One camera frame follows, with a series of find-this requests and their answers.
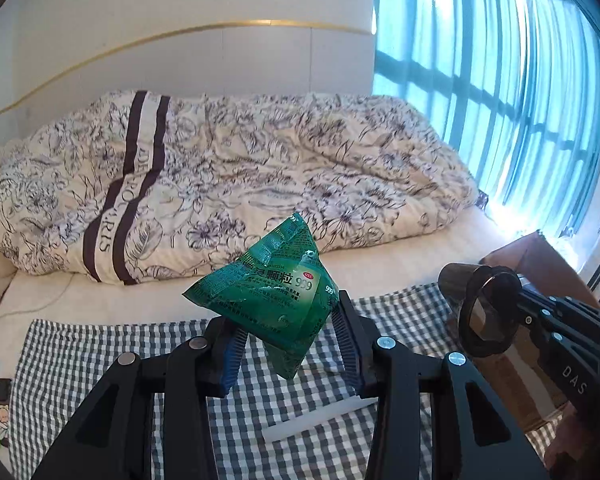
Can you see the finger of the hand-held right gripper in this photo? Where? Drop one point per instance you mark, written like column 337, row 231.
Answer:
column 570, row 335
column 565, row 307

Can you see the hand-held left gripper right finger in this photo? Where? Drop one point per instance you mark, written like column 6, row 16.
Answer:
column 350, row 355

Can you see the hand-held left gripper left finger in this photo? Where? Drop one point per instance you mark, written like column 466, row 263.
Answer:
column 232, row 360

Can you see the cardboard box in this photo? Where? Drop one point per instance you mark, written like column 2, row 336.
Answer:
column 540, row 260

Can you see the green sachet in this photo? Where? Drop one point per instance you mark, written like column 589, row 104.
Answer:
column 270, row 300

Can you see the person's right hand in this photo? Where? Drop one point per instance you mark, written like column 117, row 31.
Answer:
column 562, row 440

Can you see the white plastic strip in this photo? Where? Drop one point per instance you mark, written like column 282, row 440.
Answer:
column 320, row 420

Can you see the white bed mattress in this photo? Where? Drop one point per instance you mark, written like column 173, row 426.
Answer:
column 130, row 305

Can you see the grey white checked cloth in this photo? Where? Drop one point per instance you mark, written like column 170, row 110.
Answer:
column 80, row 350

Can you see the floral duvet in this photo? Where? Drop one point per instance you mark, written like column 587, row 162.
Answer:
column 280, row 160

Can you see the small black object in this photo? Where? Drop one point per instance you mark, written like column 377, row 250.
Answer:
column 3, row 390

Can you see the blue curtain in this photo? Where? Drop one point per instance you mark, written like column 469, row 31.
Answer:
column 480, row 60

